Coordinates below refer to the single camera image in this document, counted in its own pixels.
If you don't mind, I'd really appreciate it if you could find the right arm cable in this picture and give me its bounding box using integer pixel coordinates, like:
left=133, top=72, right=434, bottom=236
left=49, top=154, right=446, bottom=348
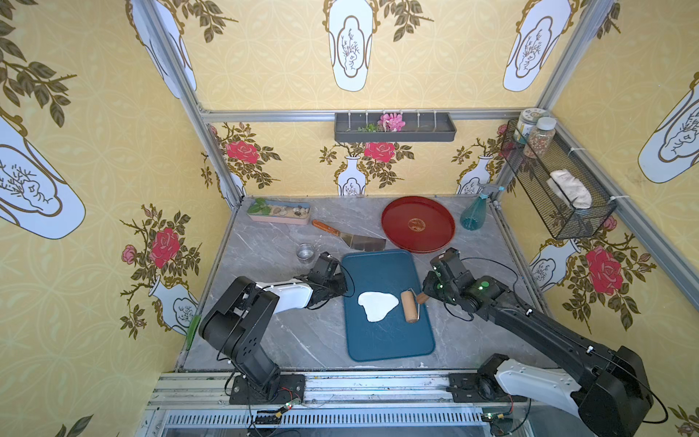
left=458, top=256, right=520, bottom=296

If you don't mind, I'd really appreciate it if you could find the metal dough scraper wooden handle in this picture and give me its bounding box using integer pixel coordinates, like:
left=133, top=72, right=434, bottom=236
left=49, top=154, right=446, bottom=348
left=311, top=220, right=386, bottom=252

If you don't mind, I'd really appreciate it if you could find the green spray bottle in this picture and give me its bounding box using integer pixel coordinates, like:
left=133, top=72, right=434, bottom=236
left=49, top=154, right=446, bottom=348
left=460, top=185, right=505, bottom=231

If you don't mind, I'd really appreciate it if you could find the beige cloth in basket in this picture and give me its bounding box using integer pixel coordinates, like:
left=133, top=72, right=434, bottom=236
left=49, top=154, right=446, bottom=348
left=547, top=169, right=593, bottom=209

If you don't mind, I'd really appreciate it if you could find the small glass cup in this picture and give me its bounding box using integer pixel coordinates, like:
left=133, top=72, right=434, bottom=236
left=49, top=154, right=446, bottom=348
left=296, top=243, right=316, bottom=264

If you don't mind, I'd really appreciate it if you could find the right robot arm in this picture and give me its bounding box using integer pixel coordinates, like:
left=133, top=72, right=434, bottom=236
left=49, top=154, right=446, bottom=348
left=422, top=248, right=653, bottom=436

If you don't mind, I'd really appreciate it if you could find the pink rectangular planter box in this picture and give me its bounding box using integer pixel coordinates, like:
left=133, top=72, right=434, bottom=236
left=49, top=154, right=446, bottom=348
left=247, top=198, right=311, bottom=226

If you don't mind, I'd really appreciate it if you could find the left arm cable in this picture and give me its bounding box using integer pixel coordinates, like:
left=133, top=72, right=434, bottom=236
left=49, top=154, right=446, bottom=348
left=305, top=261, right=357, bottom=312

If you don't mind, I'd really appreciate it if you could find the white dough lump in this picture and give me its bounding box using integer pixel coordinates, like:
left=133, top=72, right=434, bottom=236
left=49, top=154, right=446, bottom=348
left=358, top=291, right=399, bottom=323

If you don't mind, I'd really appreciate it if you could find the pink artificial flower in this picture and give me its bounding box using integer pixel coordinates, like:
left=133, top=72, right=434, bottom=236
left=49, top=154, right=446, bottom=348
left=379, top=113, right=406, bottom=132

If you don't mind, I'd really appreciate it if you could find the grey wall shelf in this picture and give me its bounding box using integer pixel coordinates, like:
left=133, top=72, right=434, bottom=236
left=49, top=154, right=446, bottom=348
left=334, top=111, right=457, bottom=143

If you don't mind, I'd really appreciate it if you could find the wooden rolling pin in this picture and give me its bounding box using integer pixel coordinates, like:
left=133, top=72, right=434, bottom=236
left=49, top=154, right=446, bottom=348
left=400, top=289, right=430, bottom=323

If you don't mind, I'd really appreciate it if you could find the black wire basket shelf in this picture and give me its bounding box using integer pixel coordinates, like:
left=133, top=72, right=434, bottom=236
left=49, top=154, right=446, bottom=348
left=502, top=119, right=616, bottom=240

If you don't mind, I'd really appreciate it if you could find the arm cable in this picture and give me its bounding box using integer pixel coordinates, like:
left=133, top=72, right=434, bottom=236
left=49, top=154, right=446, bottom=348
left=305, top=261, right=357, bottom=312
left=458, top=256, right=520, bottom=296

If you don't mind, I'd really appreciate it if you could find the spice jar white lid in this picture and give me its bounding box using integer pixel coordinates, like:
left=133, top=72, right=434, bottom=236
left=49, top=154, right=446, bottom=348
left=524, top=117, right=557, bottom=158

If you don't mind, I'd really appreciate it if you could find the jar with patterned lid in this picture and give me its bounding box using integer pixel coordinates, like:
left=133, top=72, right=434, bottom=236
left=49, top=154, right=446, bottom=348
left=513, top=107, right=550, bottom=144

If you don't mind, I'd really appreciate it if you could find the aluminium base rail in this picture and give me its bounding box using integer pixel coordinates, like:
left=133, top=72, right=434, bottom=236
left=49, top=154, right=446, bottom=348
left=135, top=369, right=624, bottom=437

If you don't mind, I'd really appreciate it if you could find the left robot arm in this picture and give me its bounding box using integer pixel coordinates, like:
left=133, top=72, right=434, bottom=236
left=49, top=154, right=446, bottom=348
left=198, top=252, right=356, bottom=406

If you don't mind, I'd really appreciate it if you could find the red round tray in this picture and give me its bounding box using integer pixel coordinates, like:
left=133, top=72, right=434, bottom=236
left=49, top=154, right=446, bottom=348
left=380, top=196, right=456, bottom=254

